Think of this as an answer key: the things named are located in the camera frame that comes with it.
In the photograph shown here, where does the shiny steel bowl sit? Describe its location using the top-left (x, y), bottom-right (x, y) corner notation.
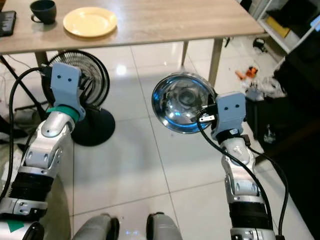
top-left (151, 72), bottom-right (218, 134)

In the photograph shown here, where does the black cup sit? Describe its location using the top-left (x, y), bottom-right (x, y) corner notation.
top-left (30, 0), bottom-right (58, 25)

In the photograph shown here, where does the orange toy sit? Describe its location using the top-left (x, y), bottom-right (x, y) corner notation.
top-left (235, 67), bottom-right (261, 81)

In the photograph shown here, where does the crumpled clear plastic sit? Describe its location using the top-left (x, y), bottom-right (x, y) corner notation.
top-left (242, 75), bottom-right (288, 101)

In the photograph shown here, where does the white shelf unit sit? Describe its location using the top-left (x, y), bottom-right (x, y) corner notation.
top-left (237, 0), bottom-right (320, 54)

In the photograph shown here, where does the light wooden table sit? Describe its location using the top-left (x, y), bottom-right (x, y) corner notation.
top-left (0, 0), bottom-right (266, 101)

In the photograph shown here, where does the dark furniture piece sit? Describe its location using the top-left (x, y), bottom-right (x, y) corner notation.
top-left (245, 30), bottom-right (320, 240)

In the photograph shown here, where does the black tripod stand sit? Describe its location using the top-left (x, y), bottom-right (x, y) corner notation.
top-left (0, 54), bottom-right (49, 122)

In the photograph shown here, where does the black cased phone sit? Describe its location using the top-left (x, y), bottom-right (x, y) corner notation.
top-left (0, 11), bottom-right (17, 37)

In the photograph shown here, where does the black floor fan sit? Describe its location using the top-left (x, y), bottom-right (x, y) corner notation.
top-left (50, 49), bottom-right (116, 147)

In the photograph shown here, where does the grey right robot leg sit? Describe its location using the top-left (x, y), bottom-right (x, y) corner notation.
top-left (146, 212), bottom-right (183, 240)

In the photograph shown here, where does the grey robot leg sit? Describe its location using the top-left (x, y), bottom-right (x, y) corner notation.
top-left (146, 212), bottom-right (183, 240)
top-left (71, 213), bottom-right (121, 240)

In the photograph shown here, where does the yellow plate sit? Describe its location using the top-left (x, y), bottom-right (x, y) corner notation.
top-left (63, 7), bottom-right (118, 38)

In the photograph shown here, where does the grey left robot leg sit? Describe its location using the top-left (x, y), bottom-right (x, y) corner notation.
top-left (71, 213), bottom-right (121, 240)

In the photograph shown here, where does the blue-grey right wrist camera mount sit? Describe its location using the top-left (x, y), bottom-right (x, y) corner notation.
top-left (211, 92), bottom-right (247, 138)

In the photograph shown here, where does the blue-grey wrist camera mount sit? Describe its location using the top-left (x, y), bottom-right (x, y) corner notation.
top-left (50, 62), bottom-right (85, 113)
top-left (211, 92), bottom-right (247, 138)

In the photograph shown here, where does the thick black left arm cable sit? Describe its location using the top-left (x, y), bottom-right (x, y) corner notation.
top-left (0, 67), bottom-right (53, 201)

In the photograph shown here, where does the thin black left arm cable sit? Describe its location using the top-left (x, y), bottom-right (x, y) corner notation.
top-left (24, 116), bottom-right (52, 151)

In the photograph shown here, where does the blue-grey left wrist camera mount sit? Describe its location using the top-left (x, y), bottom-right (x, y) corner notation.
top-left (50, 62), bottom-right (85, 113)

